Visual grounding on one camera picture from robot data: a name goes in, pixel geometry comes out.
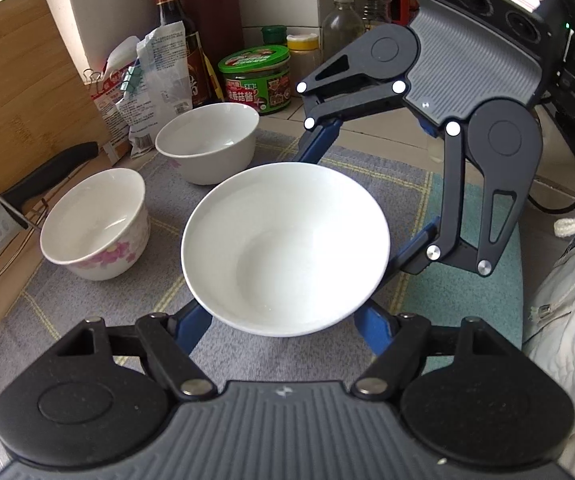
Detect yellow lid spice jar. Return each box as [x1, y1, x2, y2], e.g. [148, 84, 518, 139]
[286, 32, 321, 96]

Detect bamboo cutting board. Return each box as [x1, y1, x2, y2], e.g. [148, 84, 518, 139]
[0, 0, 110, 193]

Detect green lid sauce jar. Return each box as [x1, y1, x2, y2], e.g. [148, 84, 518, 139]
[218, 44, 292, 115]

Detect plain white bowl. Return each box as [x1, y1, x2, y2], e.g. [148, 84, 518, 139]
[155, 103, 260, 185]

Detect dark soy sauce bottle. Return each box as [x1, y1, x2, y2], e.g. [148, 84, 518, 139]
[148, 0, 214, 109]

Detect santoku kitchen knife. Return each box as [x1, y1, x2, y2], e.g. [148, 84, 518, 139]
[0, 141, 100, 281]

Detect red printed snack bag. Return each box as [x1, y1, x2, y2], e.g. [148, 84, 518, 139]
[84, 66, 130, 165]

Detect red cap clear bottle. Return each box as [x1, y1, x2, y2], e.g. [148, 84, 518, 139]
[321, 0, 365, 61]

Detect dark knife block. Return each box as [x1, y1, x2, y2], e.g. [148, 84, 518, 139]
[180, 0, 244, 68]

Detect black cable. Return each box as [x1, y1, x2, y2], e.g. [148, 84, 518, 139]
[526, 94, 575, 215]

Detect crumpled white food bag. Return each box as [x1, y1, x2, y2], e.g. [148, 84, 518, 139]
[102, 22, 193, 158]

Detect white bowl pink flowers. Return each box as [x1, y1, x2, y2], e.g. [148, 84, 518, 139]
[39, 168, 151, 282]

